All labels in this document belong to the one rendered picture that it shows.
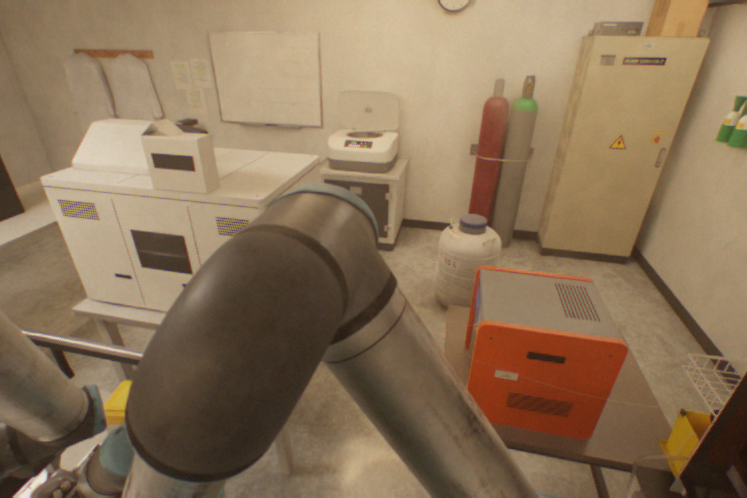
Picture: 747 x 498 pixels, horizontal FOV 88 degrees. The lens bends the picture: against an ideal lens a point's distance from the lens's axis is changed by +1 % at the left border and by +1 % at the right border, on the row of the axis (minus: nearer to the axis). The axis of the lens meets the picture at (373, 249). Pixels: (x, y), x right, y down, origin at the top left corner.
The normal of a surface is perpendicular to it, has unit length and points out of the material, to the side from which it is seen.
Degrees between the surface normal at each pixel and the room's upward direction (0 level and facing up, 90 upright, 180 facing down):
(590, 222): 90
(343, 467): 0
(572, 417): 90
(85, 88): 88
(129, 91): 88
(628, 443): 0
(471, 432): 61
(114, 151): 40
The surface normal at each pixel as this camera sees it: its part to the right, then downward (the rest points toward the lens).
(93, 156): -0.13, -0.37
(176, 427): -0.07, 0.15
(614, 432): 0.01, -0.88
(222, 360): 0.11, -0.17
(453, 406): 0.60, -0.11
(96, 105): -0.22, 0.44
